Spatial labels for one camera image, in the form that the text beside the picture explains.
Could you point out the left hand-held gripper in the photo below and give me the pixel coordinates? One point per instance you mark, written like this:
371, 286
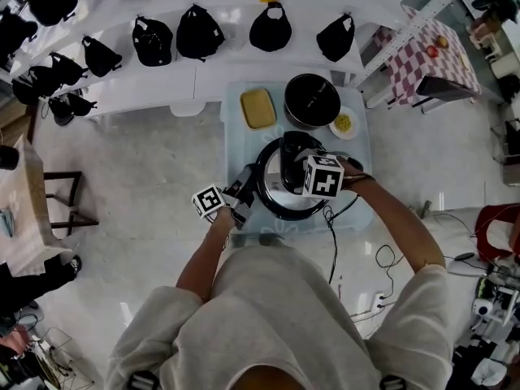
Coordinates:
209, 201

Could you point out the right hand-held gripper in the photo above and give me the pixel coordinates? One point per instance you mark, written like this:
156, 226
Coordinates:
323, 177

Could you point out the pressure cooker lid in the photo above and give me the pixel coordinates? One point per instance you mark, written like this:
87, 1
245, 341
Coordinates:
276, 195

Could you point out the black electric pressure cooker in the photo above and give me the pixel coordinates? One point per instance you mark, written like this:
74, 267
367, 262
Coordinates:
355, 163

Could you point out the person's left forearm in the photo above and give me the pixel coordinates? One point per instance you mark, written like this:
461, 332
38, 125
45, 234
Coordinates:
203, 262

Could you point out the person's right forearm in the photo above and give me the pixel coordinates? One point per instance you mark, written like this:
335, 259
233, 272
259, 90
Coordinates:
398, 226

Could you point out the table with light blue cloth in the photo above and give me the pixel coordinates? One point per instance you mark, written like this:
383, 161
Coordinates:
243, 144

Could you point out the white plate with yellow food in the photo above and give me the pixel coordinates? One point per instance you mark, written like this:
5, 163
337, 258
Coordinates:
343, 123

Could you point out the black inner cooking pot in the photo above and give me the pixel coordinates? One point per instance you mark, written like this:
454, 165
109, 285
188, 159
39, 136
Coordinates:
312, 104

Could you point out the yellow rectangular tray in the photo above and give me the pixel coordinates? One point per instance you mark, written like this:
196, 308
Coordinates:
258, 110

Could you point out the white shelf rack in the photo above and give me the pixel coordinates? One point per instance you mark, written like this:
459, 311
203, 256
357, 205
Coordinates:
227, 71

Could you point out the person's beige shirt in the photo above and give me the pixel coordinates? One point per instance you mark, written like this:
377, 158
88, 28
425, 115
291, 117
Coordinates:
276, 323

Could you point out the table with red checked cloth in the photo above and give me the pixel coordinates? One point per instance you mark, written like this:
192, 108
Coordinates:
438, 71

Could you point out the red apple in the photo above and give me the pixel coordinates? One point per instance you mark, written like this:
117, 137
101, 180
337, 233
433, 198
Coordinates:
431, 51

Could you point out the white power strip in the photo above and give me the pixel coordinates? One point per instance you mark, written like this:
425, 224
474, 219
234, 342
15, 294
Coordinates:
378, 302

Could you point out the yellowish apple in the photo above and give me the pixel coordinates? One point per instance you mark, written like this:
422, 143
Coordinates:
443, 41

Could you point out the small pale plate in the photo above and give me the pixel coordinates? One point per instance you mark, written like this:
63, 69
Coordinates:
464, 61

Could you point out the dark wooden chair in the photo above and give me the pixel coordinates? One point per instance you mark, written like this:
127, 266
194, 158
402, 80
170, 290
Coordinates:
61, 174

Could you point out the grey oval device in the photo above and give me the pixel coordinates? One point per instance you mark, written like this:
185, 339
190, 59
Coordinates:
465, 263

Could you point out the wooden table with checked cloth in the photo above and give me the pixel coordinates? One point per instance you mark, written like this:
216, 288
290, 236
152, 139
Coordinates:
24, 209

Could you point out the black cup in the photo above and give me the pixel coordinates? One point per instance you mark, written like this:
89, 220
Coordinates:
9, 157

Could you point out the white round camera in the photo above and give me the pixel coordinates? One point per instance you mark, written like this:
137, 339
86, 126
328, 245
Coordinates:
482, 309

